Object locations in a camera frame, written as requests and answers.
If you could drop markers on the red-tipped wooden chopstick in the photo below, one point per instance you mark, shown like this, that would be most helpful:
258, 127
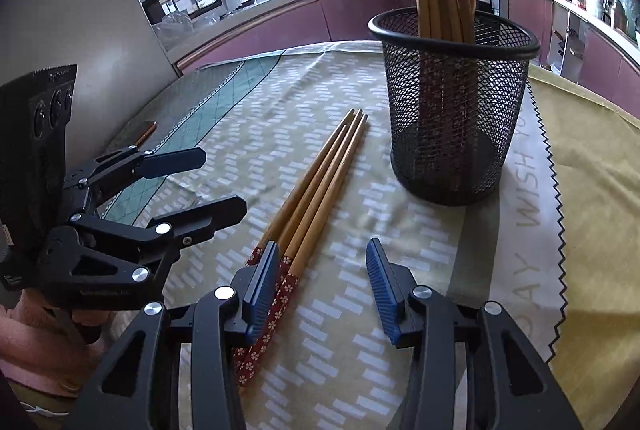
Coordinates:
310, 180
322, 185
332, 190

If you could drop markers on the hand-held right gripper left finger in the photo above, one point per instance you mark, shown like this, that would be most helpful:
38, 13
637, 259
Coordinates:
262, 295

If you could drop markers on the patchwork patterned tablecloth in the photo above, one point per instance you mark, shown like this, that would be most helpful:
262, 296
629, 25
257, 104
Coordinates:
330, 360

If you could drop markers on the clear plastic bag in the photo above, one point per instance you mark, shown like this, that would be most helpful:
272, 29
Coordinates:
170, 27

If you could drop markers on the pink lower kitchen cabinets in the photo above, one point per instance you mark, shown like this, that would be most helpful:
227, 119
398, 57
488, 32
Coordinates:
300, 19
600, 54

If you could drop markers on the green wrapped bundle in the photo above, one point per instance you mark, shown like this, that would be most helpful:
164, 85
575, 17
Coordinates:
629, 9

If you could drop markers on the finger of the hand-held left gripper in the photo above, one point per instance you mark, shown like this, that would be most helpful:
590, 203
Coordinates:
175, 161
210, 215

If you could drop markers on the short brown stick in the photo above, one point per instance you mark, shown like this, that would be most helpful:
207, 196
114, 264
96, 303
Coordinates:
145, 132

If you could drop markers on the black mesh utensil holder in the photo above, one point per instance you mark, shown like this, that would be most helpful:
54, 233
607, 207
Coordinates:
450, 134

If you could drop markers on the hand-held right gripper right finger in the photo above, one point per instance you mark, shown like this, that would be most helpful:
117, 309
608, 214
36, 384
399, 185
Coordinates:
382, 295

